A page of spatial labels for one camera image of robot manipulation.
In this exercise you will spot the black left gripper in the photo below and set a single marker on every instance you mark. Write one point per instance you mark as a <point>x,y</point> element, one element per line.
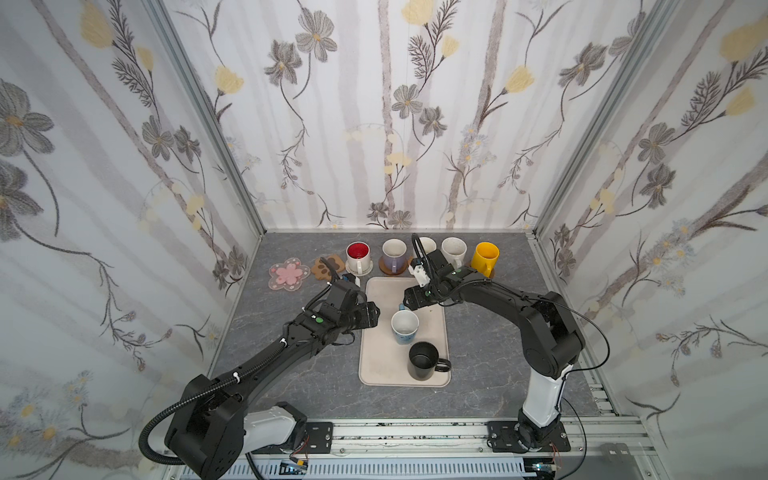
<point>341,285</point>

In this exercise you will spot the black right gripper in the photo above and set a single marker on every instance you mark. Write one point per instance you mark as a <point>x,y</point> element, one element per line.
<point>432,267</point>

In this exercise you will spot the speckled white mug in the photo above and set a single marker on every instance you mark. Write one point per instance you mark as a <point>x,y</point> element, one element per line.
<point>454,250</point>

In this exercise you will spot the colourful woven round coaster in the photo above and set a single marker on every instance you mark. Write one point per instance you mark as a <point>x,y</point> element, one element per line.
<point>359,268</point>

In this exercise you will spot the plain white mug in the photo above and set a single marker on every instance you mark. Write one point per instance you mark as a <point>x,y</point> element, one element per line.
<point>428,245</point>

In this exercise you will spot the brown paw shaped coaster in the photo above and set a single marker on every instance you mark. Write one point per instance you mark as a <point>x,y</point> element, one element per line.
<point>323,266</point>

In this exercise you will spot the yellow mug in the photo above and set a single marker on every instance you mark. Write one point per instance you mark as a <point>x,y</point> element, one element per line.
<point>485,257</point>

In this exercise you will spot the dark wooden round coaster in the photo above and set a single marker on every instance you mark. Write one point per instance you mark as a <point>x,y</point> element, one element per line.
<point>388,272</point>

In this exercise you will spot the white mug red inside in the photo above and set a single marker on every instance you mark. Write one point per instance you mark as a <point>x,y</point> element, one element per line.
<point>358,250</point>

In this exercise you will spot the white mug blue handle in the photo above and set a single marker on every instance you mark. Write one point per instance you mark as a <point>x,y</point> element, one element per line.
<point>404,325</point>

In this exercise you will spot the white mug purple handle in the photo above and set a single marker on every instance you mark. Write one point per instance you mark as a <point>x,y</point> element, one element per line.
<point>395,253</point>

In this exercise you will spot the beige serving tray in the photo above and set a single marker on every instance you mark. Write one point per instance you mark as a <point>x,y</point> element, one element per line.
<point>384,354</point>

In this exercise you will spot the pink flower shaped coaster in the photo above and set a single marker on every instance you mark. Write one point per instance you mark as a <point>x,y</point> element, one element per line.
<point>288,275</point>

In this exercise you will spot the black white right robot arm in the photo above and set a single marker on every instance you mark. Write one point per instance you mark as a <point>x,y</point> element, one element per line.
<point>551,343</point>

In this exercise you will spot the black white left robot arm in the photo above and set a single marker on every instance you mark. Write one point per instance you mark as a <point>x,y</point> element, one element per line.
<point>205,429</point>

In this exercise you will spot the black mug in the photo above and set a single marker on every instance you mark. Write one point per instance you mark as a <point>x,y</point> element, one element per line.
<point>424,361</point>

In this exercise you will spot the white slotted cable duct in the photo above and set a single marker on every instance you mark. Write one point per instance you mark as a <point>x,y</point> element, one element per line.
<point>396,468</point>

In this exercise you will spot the aluminium mounting rail frame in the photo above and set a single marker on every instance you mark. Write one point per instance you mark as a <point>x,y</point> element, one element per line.
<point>608,447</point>

